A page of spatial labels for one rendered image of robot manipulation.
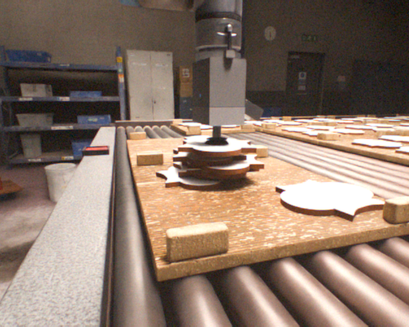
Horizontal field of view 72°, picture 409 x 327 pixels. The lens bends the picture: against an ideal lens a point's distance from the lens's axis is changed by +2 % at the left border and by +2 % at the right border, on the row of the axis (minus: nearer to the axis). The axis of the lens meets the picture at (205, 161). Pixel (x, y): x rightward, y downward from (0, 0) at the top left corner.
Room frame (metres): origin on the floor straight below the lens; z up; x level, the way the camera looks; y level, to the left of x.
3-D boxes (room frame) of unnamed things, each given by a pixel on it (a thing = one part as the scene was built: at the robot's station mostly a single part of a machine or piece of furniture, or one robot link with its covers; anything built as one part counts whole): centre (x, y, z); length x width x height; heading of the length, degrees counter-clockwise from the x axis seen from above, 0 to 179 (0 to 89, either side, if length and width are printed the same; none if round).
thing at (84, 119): (4.95, 1.95, 0.72); 0.50 x 0.38 x 0.16; 102
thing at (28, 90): (4.68, 2.73, 1.20); 0.36 x 0.28 x 0.22; 97
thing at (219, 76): (0.50, -0.04, 1.10); 0.12 x 0.09 x 0.16; 111
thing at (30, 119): (4.62, 2.77, 0.74); 0.44 x 0.36 x 0.20; 96
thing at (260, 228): (0.47, -0.06, 0.93); 0.41 x 0.35 x 0.02; 18
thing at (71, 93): (4.86, 2.04, 1.14); 0.50 x 0.38 x 0.11; 118
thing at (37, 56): (4.65, 2.75, 1.68); 0.56 x 0.38 x 0.20; 107
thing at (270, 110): (6.18, -1.30, 0.48); 0.64 x 0.54 x 0.97; 105
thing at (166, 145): (0.86, 0.06, 0.93); 0.41 x 0.35 x 0.02; 17
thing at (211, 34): (0.49, -0.02, 1.18); 0.08 x 0.08 x 0.05
